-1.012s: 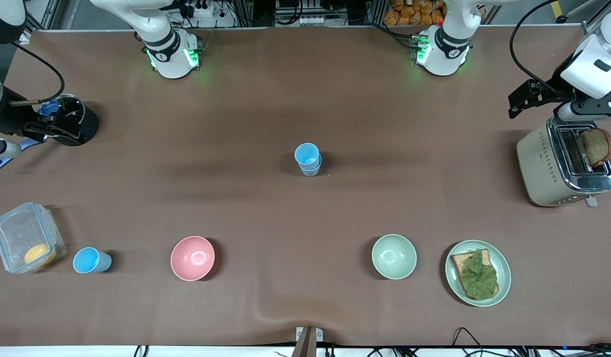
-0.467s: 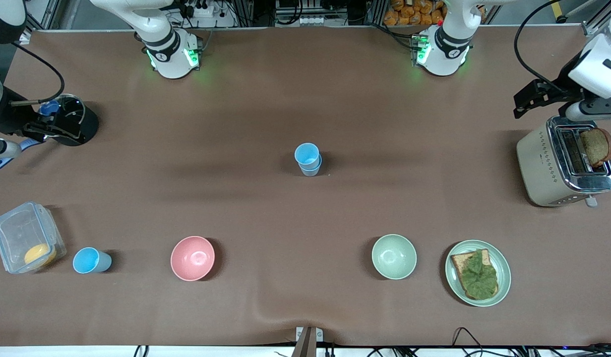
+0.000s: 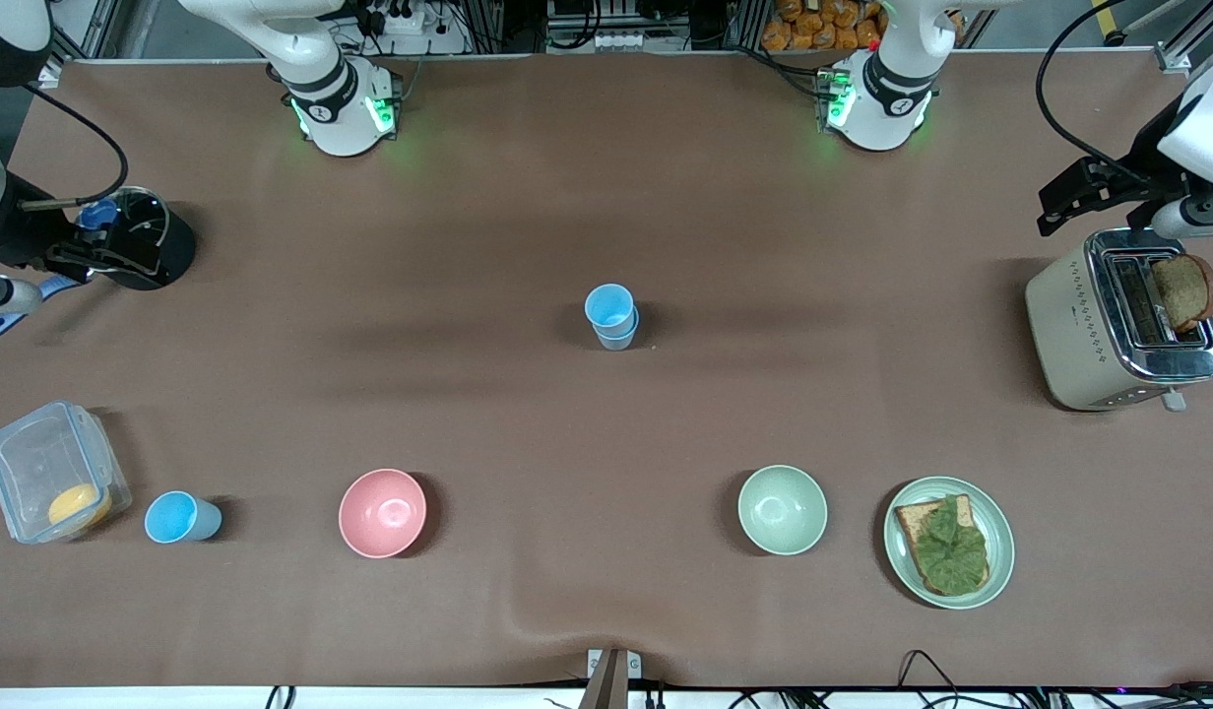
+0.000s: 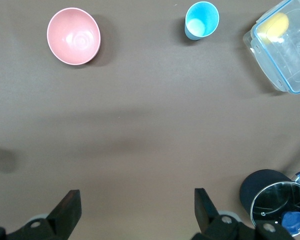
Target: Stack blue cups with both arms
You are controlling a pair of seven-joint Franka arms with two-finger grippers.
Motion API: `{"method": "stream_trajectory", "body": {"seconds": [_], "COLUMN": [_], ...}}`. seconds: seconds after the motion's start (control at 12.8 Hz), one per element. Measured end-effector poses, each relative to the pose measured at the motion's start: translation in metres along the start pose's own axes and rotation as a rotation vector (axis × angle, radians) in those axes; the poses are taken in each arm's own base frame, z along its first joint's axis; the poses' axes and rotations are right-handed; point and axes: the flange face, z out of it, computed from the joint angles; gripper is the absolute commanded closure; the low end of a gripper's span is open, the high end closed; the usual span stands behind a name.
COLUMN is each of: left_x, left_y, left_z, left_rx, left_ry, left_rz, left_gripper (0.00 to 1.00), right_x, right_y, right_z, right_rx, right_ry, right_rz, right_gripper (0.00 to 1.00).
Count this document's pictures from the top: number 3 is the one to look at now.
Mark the bag of orange buns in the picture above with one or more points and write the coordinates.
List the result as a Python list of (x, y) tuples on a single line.
[(813, 30)]

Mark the brown bread slice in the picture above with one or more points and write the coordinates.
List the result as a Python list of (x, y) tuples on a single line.
[(1182, 290)]

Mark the blue plastic cup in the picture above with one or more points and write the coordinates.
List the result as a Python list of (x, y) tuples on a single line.
[(178, 517), (608, 305), (621, 340)]

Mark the green lettuce leaf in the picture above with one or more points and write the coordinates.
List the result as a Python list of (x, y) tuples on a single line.
[(951, 551)]

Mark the toast slice under lettuce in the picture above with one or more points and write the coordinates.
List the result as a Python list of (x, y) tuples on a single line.
[(912, 517)]

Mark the glass lid with blue knob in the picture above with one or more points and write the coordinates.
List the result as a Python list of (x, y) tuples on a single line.
[(134, 219)]

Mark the yellow round food piece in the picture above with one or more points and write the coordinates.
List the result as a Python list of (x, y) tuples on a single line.
[(80, 505)]

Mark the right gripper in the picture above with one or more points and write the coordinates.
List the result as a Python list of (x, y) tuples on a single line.
[(28, 239)]

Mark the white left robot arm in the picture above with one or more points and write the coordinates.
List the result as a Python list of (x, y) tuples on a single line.
[(887, 98)]

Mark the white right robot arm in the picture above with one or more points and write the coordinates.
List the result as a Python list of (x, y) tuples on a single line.
[(336, 98)]

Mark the pale green plate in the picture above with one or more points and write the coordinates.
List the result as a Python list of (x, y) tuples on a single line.
[(995, 571)]

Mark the pale green bowl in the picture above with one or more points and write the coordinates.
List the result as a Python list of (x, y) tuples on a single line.
[(782, 510)]

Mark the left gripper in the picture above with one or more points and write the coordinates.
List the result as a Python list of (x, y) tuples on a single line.
[(1150, 175)]

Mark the brown table cover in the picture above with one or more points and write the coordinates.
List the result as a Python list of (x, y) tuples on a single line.
[(606, 443)]

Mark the clear plastic storage container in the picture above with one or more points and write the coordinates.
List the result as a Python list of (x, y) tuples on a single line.
[(35, 463)]

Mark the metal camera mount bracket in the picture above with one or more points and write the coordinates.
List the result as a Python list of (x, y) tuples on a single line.
[(613, 679)]

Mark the cream and chrome toaster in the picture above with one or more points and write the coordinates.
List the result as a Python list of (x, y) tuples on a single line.
[(1079, 335)]

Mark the pink bowl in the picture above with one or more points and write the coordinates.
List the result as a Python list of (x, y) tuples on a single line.
[(382, 513)]

